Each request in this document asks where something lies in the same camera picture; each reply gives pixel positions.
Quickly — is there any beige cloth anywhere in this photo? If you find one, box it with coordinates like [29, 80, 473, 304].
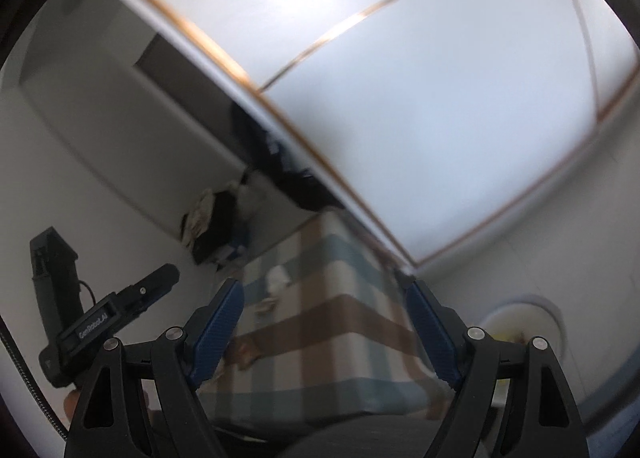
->
[182, 188, 216, 244]

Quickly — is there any white round waste bin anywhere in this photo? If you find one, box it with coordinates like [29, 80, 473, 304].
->
[470, 293, 566, 419]

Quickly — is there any black backpack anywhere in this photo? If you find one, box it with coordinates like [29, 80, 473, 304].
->
[230, 101, 346, 211]

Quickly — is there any brown packet with red heart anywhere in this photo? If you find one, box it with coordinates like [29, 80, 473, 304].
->
[227, 341, 261, 371]

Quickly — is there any brown door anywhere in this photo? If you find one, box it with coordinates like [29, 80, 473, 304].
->
[132, 33, 251, 174]

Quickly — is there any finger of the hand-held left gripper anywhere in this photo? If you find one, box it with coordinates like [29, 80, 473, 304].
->
[127, 263, 181, 314]

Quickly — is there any black clothes pile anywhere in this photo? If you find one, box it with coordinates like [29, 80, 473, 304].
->
[192, 191, 246, 266]

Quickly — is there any window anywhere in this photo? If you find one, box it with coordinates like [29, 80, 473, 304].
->
[95, 0, 640, 269]

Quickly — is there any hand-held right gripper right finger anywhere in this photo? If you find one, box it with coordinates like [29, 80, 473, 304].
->
[400, 271, 588, 458]

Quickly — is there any checkered tablecloth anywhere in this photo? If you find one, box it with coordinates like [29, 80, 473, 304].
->
[197, 211, 451, 424]

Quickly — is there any white plastic bag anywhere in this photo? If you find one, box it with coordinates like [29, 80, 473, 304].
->
[237, 173, 266, 219]

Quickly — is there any crumpled white tissue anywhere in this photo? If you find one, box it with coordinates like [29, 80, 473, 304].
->
[265, 268, 291, 291]

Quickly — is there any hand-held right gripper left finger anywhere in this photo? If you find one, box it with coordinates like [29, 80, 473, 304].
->
[64, 278, 246, 458]

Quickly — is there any black braided cable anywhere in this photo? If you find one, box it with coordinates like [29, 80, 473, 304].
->
[0, 323, 68, 441]

